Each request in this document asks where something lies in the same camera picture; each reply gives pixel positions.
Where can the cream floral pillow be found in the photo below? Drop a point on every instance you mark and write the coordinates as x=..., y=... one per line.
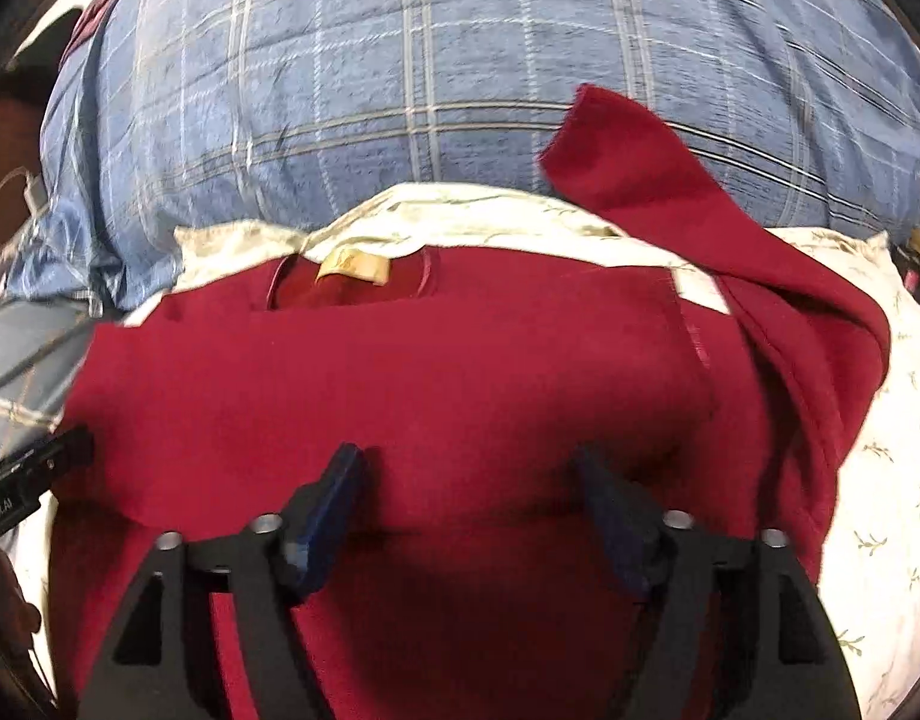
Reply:
x=880, y=510

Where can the grey plaid bed sheet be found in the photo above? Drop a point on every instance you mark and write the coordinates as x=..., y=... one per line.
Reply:
x=25, y=367

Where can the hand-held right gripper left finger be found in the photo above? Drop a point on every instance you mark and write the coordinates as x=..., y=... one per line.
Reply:
x=326, y=517

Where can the red shirt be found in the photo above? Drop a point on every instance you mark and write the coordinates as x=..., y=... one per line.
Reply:
x=445, y=360

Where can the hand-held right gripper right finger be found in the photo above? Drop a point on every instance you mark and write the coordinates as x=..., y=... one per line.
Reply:
x=617, y=517

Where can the maroon patterned cloth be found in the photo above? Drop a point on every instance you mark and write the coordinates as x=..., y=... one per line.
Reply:
x=100, y=4

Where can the blue plaid quilt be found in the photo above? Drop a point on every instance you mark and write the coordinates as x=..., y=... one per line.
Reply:
x=430, y=75

